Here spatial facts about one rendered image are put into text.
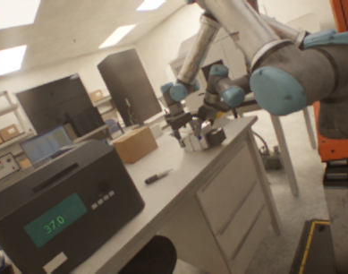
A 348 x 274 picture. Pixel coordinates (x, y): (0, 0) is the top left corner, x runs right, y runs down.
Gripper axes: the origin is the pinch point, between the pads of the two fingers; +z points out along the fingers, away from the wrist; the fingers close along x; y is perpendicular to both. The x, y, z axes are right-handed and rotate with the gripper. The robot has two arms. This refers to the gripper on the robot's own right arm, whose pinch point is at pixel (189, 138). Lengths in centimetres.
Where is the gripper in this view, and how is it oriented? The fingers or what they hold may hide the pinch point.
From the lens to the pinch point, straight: 116.9
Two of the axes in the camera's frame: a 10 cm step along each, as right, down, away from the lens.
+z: 3.9, 8.8, 2.6
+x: 6.2, -4.6, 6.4
